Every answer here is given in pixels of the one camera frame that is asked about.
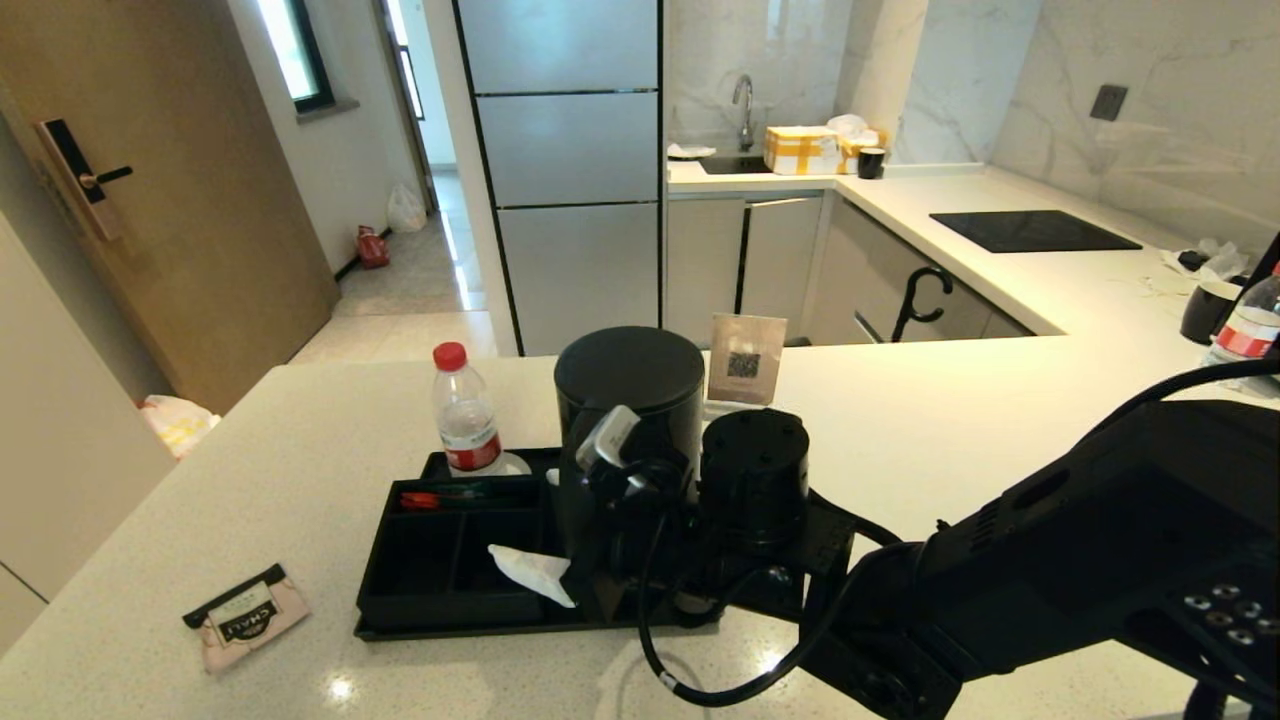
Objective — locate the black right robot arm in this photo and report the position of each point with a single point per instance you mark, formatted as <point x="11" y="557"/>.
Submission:
<point x="1050" y="580"/>

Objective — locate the white and yellow plastic bag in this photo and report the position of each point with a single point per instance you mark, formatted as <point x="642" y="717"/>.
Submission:
<point x="180" y="427"/>

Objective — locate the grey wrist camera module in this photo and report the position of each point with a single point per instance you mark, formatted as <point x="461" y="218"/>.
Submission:
<point x="608" y="438"/>

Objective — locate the kitchen sink basin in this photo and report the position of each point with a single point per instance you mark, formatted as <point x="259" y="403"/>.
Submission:
<point x="737" y="165"/>

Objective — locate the black framed window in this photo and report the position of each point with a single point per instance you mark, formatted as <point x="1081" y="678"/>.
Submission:
<point x="300" y="50"/>

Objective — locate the black mug white inside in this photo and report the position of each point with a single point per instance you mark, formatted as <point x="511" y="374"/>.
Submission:
<point x="1206" y="318"/>

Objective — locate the black compartment organizer box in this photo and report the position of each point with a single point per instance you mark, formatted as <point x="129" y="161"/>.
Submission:
<point x="450" y="607"/>

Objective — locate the black electric kettle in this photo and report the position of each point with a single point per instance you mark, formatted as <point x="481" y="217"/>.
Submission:
<point x="630" y="370"/>

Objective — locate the chrome sink faucet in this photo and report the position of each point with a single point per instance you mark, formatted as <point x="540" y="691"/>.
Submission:
<point x="746" y="106"/>

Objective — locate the grey kitchen cabinet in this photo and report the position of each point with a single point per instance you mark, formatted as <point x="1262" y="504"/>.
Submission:
<point x="780" y="256"/>

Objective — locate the silver refrigerator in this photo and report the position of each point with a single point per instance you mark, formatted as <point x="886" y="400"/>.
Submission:
<point x="570" y="150"/>

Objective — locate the red-capped water bottle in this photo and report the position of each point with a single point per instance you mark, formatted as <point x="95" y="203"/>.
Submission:
<point x="465" y="418"/>

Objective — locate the pink and black tea sachet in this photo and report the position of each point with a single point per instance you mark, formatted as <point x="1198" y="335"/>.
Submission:
<point x="248" y="620"/>

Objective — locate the grey wall socket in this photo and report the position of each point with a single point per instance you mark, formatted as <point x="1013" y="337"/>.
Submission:
<point x="1108" y="102"/>

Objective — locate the red bag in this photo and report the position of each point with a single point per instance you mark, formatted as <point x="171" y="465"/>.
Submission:
<point x="374" y="248"/>

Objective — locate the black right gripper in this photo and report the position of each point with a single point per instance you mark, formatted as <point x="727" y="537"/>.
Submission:
<point x="640" y="540"/>

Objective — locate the small black cup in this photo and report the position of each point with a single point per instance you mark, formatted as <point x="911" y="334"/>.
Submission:
<point x="872" y="163"/>

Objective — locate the small yellow taped box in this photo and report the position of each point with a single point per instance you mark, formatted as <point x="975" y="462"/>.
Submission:
<point x="862" y="155"/>

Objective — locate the acrylic QR code sign stand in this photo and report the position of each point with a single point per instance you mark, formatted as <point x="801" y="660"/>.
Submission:
<point x="747" y="362"/>

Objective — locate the black serving tray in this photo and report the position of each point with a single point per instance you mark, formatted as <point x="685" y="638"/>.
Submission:
<point x="450" y="632"/>

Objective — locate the crumpled clear plastic wrap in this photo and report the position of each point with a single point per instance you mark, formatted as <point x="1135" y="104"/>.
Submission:
<point x="1218" y="260"/>

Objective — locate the cardboard box with yellow tape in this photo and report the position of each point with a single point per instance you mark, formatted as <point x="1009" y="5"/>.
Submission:
<point x="802" y="151"/>

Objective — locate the white dish by sink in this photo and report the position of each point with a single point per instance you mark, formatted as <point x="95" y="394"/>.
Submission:
<point x="691" y="151"/>

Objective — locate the black induction cooktop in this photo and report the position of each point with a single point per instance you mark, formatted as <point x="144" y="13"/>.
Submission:
<point x="1033" y="232"/>

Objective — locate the wooden door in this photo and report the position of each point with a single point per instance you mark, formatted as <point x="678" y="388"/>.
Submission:
<point x="200" y="200"/>

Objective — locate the crumpled white bag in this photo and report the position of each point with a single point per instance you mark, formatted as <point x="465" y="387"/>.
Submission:
<point x="850" y="125"/>

